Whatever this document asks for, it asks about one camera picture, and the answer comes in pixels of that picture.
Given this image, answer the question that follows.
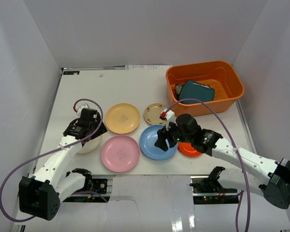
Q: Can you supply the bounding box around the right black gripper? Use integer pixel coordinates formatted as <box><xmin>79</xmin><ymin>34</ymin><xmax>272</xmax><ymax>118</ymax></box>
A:
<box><xmin>154</xmin><ymin>118</ymin><xmax>193</xmax><ymax>152</ymax></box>

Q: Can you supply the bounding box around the blue round plate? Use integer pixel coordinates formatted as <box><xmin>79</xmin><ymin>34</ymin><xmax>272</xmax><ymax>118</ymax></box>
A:
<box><xmin>140</xmin><ymin>125</ymin><xmax>178</xmax><ymax>160</ymax></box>

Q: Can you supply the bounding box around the cream round plate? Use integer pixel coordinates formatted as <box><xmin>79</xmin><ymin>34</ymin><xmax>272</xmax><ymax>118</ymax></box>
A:
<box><xmin>77</xmin><ymin>135</ymin><xmax>102</xmax><ymax>154</ymax></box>

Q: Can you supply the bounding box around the black floral square plate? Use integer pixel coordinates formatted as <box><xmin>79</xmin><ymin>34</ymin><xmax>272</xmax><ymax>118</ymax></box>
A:
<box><xmin>175</xmin><ymin>84</ymin><xmax>185</xmax><ymax>96</ymax></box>

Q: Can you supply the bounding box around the teal square plate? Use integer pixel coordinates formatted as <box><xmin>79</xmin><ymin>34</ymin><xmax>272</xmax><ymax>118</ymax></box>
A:
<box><xmin>178</xmin><ymin>80</ymin><xmax>215</xmax><ymax>104</ymax></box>

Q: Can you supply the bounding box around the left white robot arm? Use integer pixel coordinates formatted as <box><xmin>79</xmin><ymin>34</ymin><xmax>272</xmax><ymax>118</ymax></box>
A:
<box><xmin>19</xmin><ymin>105</ymin><xmax>107</xmax><ymax>220</ymax></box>

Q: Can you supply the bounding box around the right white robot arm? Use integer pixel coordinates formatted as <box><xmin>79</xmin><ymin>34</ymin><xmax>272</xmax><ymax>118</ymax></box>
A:
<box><xmin>154</xmin><ymin>110</ymin><xmax>290</xmax><ymax>209</ymax></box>

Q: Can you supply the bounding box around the orange plastic bin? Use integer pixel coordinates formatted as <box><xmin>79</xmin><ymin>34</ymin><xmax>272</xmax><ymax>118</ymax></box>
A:
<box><xmin>166</xmin><ymin>61</ymin><xmax>245</xmax><ymax>116</ymax></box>

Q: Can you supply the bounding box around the small orange round plate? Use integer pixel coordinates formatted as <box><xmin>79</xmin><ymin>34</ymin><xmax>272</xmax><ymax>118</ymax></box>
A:
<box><xmin>178</xmin><ymin>143</ymin><xmax>202</xmax><ymax>157</ymax></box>

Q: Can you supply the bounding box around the yellow round plate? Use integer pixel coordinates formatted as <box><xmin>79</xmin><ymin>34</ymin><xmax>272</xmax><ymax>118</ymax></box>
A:
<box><xmin>105</xmin><ymin>103</ymin><xmax>141</xmax><ymax>134</ymax></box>

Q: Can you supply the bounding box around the pink round plate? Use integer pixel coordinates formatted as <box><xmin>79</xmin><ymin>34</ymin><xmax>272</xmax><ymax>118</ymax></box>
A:
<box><xmin>101</xmin><ymin>135</ymin><xmax>140</xmax><ymax>173</ymax></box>

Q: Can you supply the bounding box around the small beige patterned plate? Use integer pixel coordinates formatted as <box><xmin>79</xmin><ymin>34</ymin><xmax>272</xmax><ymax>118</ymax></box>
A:
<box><xmin>144</xmin><ymin>103</ymin><xmax>168</xmax><ymax>125</ymax></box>

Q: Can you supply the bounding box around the white paper sheet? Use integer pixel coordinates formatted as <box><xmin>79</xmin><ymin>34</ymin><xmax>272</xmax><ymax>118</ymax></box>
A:
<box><xmin>125</xmin><ymin>65</ymin><xmax>171</xmax><ymax>70</ymax></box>

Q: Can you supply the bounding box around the black label sticker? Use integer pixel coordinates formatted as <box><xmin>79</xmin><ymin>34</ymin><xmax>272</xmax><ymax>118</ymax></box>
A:
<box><xmin>63</xmin><ymin>71</ymin><xmax>80</xmax><ymax>75</ymax></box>

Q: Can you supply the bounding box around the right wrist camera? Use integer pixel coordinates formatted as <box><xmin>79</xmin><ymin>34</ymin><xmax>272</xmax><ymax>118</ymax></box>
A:
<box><xmin>160</xmin><ymin>109</ymin><xmax>175</xmax><ymax>131</ymax></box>

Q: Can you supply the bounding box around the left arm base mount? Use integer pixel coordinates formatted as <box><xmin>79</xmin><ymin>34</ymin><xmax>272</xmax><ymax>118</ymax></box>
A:
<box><xmin>64</xmin><ymin>178</ymin><xmax>110</xmax><ymax>203</ymax></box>

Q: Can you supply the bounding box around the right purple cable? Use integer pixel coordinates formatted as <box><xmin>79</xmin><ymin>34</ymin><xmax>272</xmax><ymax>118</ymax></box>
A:
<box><xmin>165</xmin><ymin>98</ymin><xmax>251</xmax><ymax>232</ymax></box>

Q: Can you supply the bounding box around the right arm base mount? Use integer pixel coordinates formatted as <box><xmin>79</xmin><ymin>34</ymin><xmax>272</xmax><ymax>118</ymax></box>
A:
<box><xmin>190</xmin><ymin>166</ymin><xmax>239</xmax><ymax>205</ymax></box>

